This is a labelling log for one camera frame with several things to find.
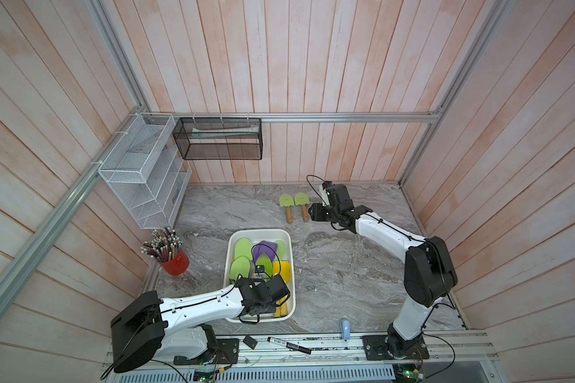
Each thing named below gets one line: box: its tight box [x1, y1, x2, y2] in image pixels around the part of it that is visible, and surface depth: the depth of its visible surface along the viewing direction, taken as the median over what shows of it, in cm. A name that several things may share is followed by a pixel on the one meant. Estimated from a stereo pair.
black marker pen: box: [266, 336, 313, 356], surface depth 76 cm
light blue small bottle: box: [341, 318, 351, 342], surface depth 78 cm
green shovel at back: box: [275, 240, 286, 261], surface depth 96 cm
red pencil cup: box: [139, 227, 191, 277], surface depth 82 cm
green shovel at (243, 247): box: [233, 237, 253, 261], surface depth 97 cm
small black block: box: [242, 335, 258, 350], surface depth 78 cm
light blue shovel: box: [229, 255, 251, 281], surface depth 90 cm
